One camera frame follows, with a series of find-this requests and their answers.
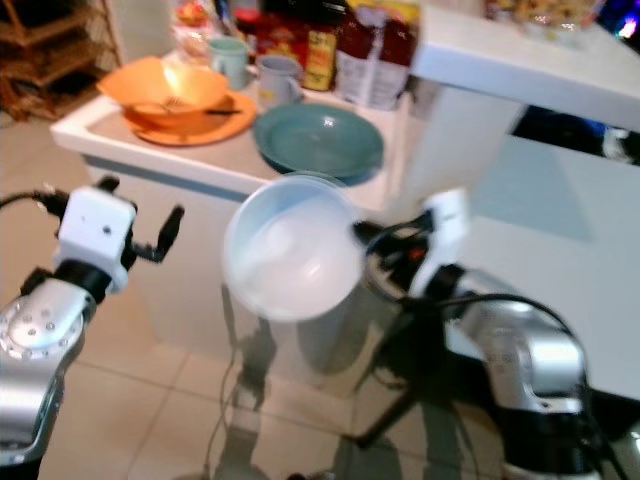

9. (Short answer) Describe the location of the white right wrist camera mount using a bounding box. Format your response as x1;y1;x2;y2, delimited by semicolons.
408;187;473;298

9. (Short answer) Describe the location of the pale green mug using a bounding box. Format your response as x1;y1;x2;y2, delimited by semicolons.
207;37;252;91

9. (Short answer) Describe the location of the teal plate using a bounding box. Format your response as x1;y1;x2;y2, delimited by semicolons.
252;102;387;187

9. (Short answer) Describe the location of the white plastic bowl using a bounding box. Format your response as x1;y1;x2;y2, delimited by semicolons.
221;172;367;324

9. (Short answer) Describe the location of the grey mug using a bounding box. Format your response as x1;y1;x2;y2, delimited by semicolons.
254;54;304;110

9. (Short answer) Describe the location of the orange bowl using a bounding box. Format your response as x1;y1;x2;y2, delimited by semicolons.
97;56;232;130

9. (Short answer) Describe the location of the orange plate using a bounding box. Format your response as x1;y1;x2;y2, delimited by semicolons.
128;90;259;149

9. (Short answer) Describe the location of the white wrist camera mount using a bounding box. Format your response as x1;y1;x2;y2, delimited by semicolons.
56;183;139;274
408;187;473;298

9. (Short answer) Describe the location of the dark-handled fork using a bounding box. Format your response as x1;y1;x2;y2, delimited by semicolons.
160;94;243;117

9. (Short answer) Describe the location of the yellow snack bag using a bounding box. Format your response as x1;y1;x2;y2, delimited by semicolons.
484;0;603;28

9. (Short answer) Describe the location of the black tripod stand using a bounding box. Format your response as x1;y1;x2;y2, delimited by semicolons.
344;296;466;453

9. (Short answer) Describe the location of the red food box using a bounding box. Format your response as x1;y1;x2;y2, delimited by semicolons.
234;9;307;67

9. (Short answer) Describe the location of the dark blue object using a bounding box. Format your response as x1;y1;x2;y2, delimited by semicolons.
508;104;640;167

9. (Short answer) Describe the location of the clear jar with red lid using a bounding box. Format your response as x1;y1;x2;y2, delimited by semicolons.
171;1;214;64

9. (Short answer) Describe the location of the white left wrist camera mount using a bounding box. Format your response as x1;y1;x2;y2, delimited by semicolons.
56;183;139;274

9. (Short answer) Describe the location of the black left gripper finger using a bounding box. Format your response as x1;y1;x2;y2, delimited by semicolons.
156;204;187;264

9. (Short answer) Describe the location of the white kitchen counter unit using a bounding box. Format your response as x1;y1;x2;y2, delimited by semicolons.
50;86;413;391

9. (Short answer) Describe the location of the dark bottle with yellow label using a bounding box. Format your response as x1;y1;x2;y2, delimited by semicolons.
299;0;342;94

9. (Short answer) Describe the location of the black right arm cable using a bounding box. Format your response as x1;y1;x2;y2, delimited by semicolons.
422;290;576;331

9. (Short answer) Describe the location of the white raised shelf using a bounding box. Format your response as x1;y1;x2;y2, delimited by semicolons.
390;2;640;233

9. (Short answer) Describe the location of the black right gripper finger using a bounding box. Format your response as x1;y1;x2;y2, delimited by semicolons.
349;219;397;253

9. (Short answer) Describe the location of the brown wicker rack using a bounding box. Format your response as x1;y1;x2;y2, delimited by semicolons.
0;0;107;123

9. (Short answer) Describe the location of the red and white bag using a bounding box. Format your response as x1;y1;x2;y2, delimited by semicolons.
333;0;423;111

